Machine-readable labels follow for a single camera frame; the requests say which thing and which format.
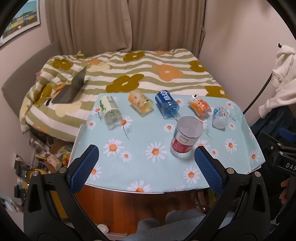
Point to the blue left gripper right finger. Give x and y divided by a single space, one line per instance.
211 168

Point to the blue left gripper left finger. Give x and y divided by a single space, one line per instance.
80 169

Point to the red label plastic cup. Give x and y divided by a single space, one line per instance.
188 130

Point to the green label clear cup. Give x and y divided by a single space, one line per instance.
110 111

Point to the blue plastic cup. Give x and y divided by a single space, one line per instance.
168 106

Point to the orange label clear cup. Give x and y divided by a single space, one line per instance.
140 102

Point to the person's hand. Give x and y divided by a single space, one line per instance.
283 196

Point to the floor clutter pile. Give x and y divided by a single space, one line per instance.
48 157

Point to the dark blue hanging clothes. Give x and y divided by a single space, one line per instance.
278 118

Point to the black curved rack pole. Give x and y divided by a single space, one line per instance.
258 95

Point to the grey open laptop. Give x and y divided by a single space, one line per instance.
69 92

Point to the white hanging hoodie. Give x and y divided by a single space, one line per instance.
283 80

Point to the grey bed headboard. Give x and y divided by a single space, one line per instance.
19 83

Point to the floral striped duvet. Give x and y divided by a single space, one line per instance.
177 71

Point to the beige curtains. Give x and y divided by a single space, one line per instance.
95 27

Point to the framed houses poster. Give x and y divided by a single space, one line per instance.
25 19

